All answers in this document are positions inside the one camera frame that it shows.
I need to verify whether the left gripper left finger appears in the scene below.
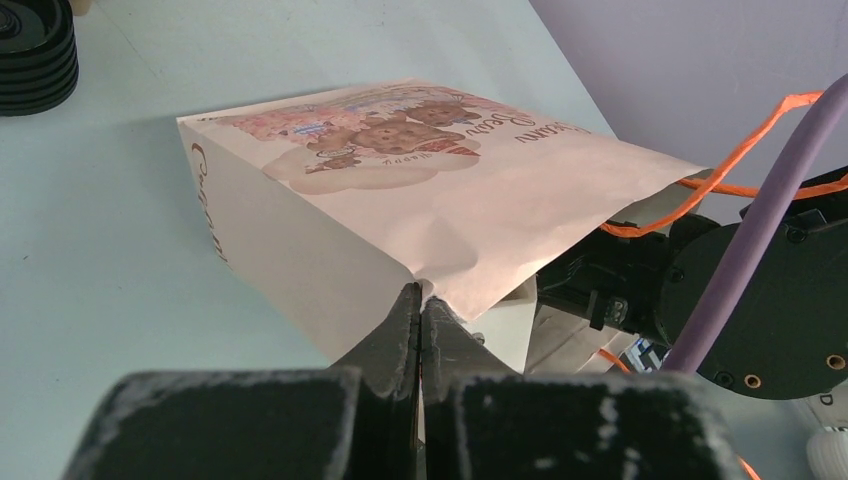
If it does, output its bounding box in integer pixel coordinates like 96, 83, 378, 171
63, 283, 422, 479

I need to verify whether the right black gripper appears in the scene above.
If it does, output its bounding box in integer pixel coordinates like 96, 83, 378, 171
535, 214, 720, 345

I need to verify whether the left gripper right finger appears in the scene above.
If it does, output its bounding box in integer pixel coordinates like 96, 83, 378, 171
420, 298, 745, 479

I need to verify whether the beige paper bag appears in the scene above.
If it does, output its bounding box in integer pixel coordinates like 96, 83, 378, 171
176, 78, 848, 480

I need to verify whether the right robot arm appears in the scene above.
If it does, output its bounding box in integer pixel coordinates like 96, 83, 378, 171
536, 191, 847, 400

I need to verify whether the stack of black lids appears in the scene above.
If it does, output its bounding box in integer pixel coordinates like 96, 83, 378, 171
1, 0, 79, 117

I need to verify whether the brown pulp cup carrier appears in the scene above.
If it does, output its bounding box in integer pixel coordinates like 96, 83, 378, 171
69, 0, 94, 17

